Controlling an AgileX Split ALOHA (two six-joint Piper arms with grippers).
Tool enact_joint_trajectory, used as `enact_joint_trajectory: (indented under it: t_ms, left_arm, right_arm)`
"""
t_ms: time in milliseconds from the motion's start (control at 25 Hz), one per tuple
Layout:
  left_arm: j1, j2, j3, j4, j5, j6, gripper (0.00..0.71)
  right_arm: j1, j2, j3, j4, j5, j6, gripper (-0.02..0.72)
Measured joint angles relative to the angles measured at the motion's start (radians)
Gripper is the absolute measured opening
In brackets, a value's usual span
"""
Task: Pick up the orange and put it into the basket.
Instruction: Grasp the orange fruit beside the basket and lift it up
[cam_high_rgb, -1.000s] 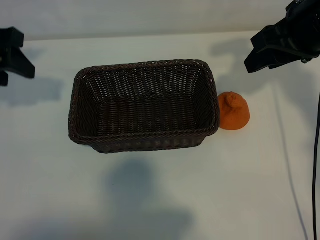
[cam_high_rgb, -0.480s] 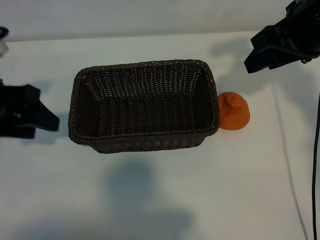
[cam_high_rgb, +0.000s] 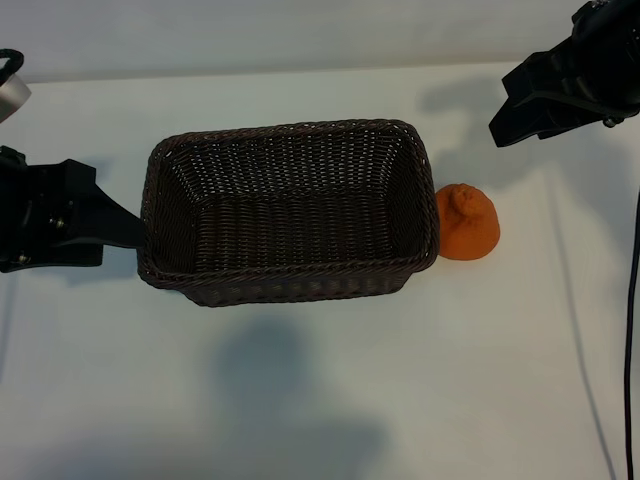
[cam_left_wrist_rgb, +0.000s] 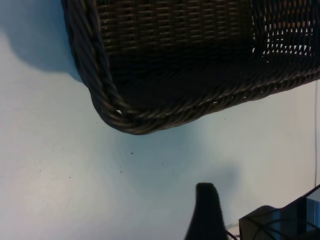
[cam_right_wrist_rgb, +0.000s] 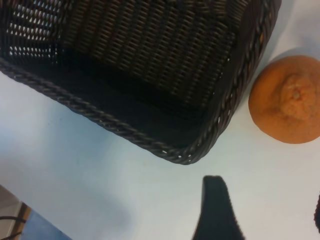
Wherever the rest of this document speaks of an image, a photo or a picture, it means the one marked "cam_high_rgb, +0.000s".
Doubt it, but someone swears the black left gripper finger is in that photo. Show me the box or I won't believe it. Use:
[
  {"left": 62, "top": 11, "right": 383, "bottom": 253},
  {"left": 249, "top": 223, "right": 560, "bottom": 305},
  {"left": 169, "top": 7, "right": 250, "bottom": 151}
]
[{"left": 74, "top": 185, "right": 145, "bottom": 249}]

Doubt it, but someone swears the orange fruit with knobbed top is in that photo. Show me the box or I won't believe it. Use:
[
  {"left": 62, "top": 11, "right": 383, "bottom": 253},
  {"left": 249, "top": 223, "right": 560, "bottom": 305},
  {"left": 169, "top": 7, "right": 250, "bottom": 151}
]
[{"left": 434, "top": 183, "right": 502, "bottom": 261}]

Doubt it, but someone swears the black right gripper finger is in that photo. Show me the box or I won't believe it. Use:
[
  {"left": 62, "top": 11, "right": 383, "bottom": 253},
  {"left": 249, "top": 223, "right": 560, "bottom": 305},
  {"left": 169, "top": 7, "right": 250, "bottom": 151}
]
[
  {"left": 488, "top": 82, "right": 571, "bottom": 148},
  {"left": 502, "top": 47, "right": 576, "bottom": 107}
]

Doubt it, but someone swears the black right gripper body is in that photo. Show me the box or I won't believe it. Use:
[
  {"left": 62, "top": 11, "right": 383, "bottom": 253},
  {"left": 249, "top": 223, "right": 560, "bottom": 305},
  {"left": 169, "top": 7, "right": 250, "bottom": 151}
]
[{"left": 564, "top": 0, "right": 640, "bottom": 126}]

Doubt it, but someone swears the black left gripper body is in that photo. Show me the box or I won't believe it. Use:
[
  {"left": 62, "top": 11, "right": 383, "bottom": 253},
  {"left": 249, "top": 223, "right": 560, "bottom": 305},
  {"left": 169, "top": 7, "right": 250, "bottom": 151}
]
[{"left": 0, "top": 145, "right": 104, "bottom": 274}]

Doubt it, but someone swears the left wrist camera grey black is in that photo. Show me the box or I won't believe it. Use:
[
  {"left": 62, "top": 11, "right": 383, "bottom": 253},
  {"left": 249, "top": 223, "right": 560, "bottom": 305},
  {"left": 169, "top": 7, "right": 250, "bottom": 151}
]
[{"left": 0, "top": 48, "right": 32, "bottom": 124}]

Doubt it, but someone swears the dark brown wicker basket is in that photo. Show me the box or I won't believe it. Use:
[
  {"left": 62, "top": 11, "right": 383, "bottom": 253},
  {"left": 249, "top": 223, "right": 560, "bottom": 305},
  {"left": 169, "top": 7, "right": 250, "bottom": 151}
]
[{"left": 136, "top": 118, "right": 441, "bottom": 309}]

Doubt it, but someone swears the black cable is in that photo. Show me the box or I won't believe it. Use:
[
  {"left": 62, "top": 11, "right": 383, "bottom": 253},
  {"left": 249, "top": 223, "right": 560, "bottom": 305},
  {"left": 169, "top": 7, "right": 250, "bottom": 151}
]
[{"left": 620, "top": 184, "right": 640, "bottom": 480}]

